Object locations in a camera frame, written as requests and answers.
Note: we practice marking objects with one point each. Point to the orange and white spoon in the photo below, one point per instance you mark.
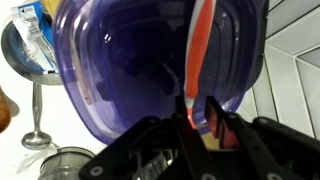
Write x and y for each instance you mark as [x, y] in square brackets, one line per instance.
[197, 41]

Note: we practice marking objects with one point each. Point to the steel round bowl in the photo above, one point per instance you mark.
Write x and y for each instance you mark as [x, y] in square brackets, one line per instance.
[15, 53]

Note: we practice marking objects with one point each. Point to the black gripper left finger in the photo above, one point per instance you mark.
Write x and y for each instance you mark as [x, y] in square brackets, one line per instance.
[158, 149]

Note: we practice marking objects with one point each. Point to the blue plastic lid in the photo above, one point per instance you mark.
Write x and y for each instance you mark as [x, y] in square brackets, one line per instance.
[123, 60]

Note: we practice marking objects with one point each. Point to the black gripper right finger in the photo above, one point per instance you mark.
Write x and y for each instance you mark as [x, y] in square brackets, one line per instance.
[273, 150]

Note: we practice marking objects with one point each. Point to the blue white packet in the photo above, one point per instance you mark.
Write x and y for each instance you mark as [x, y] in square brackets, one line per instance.
[35, 30]

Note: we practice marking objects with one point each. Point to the steel spoon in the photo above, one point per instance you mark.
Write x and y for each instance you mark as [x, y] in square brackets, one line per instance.
[37, 139]

